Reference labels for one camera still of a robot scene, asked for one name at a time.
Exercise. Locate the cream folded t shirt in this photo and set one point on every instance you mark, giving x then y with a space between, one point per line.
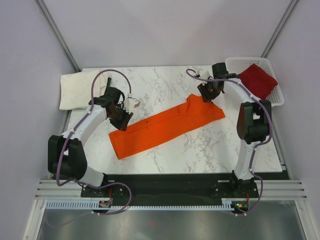
76 90

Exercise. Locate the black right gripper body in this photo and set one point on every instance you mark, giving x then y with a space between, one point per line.
209 91

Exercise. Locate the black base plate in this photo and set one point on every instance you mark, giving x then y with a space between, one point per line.
117 179

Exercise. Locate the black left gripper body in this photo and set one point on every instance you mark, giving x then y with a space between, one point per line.
120 118

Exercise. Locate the left aluminium corner post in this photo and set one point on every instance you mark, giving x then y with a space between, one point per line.
57 34

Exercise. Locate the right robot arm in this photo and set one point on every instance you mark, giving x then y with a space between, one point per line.
254 122

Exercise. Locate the aluminium corner post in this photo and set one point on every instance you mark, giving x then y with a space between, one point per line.
57 34
280 27

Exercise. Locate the white plastic basket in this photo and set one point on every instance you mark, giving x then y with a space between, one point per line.
239 64

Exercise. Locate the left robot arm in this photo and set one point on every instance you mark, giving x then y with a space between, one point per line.
66 154

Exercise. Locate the dark green folded t shirt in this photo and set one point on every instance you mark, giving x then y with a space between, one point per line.
109 81

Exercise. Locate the aluminium frame rail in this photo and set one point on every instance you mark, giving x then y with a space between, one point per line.
268 190

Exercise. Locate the dark red t shirt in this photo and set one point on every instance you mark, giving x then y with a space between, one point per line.
257 81

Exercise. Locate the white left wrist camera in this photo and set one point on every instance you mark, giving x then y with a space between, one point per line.
131 103

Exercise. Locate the right aluminium corner post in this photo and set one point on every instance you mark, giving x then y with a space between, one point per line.
280 27

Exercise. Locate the orange t shirt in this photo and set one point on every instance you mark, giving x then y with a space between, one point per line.
164 126

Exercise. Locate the white slotted cable duct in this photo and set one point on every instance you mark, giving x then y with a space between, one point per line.
99 205

